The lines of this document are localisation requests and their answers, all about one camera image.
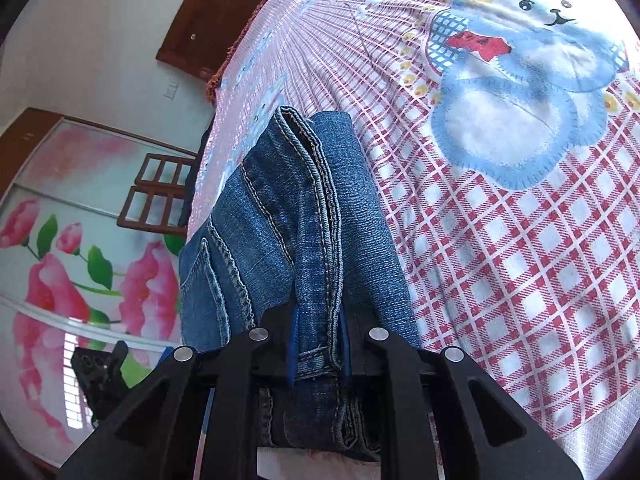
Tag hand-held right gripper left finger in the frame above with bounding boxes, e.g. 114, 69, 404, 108
57, 305, 301, 480

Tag pink checked bed sheet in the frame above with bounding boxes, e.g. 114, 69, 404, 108
192, 0, 640, 480

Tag flower print wardrobe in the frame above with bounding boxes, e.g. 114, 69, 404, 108
0, 106, 202, 473

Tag wooden chair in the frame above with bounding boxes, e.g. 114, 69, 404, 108
116, 152, 201, 237

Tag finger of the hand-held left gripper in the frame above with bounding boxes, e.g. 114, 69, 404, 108
71, 341, 176, 427

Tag dark wooden headboard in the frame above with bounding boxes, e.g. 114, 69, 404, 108
156, 0, 281, 95

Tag blue denim pants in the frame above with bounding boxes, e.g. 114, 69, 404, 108
177, 105, 423, 466

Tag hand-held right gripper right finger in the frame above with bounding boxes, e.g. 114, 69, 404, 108
340, 310, 584, 480

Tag brown fringed bed cover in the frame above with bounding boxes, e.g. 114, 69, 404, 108
205, 0, 273, 106

